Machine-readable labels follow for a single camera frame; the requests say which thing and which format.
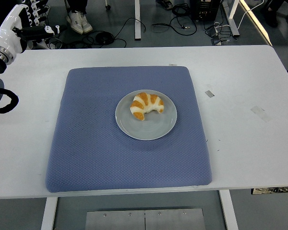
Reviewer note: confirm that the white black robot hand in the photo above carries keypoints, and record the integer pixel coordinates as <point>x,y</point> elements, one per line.
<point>10,28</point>

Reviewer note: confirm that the golden white croissant bread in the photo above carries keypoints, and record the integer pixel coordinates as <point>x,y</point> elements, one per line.
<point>144,103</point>

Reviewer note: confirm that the person's foot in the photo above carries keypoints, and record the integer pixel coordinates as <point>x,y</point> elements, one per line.
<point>74,21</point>
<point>87,24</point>

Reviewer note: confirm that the person's leg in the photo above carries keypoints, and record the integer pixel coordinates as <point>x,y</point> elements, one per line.
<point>76,4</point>

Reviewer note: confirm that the black caster wheel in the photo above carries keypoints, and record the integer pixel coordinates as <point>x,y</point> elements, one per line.
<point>108,7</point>

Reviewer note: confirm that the white background desk leg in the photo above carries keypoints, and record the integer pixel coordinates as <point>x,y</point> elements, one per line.
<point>137,19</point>
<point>234,21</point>

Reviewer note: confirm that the blue quilted mat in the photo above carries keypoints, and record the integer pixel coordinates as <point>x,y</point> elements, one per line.
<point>86,143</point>

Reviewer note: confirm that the grey round plate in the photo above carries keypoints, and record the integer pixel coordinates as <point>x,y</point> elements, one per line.
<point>146,129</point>

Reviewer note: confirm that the white table leg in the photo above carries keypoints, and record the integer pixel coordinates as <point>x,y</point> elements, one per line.
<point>228,210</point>
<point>49,213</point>

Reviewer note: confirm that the black equipment box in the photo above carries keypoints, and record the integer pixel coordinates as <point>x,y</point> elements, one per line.
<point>205,9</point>

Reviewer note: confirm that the grey power adapter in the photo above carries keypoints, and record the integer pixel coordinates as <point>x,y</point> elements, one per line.
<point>216,41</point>

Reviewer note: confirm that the grey tape square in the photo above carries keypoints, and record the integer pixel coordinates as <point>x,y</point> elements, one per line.
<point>209,93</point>

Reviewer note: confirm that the grey metal plate with screws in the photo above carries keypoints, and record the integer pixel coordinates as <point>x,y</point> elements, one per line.
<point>115,220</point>

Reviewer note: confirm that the person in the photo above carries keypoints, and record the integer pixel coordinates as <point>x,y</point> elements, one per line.
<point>272,16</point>

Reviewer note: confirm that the large clear tape patch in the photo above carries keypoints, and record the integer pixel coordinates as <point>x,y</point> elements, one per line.
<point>260,113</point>

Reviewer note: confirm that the patterned label under table edge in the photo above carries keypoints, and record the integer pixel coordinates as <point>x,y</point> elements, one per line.
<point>273,190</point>

